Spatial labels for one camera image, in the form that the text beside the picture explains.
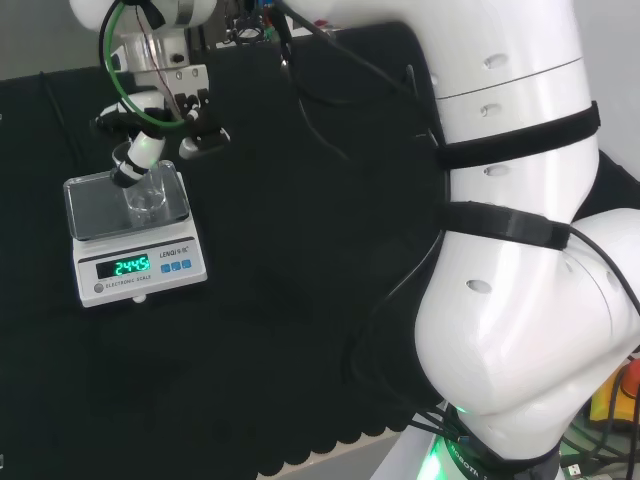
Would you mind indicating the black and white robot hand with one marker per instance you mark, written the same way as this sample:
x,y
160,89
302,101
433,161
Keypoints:
x,y
170,82

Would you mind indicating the small clear glass beaker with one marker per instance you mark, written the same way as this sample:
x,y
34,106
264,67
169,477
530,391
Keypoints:
x,y
150,206

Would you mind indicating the white electronic balance steel pan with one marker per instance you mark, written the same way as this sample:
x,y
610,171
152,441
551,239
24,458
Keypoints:
x,y
135,280

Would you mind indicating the black bench cloth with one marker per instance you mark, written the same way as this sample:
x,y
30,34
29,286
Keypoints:
x,y
280,250

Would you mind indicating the yellow stop button box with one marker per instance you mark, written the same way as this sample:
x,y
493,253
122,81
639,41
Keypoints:
x,y
615,400

